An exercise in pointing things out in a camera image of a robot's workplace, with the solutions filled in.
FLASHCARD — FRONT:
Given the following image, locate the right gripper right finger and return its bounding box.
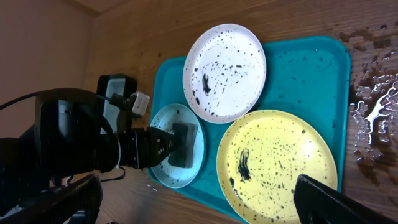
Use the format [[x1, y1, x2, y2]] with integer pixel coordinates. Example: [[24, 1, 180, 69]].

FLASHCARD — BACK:
[[294, 174, 397, 224]]

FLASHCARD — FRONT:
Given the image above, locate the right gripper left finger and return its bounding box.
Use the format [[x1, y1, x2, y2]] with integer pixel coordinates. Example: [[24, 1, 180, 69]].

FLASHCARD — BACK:
[[1, 174, 103, 224]]

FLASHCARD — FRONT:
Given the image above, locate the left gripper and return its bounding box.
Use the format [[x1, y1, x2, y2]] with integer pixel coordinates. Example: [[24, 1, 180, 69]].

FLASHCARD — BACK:
[[117, 127, 175, 169]]

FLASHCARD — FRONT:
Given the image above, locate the dark green sponge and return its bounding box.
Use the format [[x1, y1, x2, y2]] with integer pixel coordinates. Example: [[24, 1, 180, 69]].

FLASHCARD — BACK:
[[168, 122, 198, 169]]

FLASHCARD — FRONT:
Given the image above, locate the light blue plate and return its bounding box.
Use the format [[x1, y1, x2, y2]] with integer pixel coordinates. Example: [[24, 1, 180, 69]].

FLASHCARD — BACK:
[[149, 103, 206, 189]]

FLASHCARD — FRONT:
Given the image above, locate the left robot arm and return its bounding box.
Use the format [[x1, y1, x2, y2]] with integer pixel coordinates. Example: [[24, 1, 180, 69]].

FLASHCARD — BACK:
[[1, 88, 182, 215]]

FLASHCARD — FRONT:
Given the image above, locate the black water tray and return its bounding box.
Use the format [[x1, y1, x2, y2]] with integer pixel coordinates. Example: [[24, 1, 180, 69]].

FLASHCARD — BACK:
[[96, 73, 138, 135]]

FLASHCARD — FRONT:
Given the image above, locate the teal plastic tray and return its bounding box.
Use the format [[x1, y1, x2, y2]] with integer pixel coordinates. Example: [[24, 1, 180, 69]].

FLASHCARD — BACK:
[[147, 35, 352, 224]]

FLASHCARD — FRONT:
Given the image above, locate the yellow-green rimmed plate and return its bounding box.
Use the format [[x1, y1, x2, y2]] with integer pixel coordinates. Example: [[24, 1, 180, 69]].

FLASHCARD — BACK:
[[216, 110, 338, 223]]

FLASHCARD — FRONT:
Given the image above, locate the white speckled plate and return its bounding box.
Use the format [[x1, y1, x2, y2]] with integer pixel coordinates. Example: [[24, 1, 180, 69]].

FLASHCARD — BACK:
[[182, 24, 267, 124]]

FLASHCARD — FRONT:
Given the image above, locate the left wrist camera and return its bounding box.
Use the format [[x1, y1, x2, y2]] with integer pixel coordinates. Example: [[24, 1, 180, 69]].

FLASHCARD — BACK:
[[131, 91, 150, 118]]

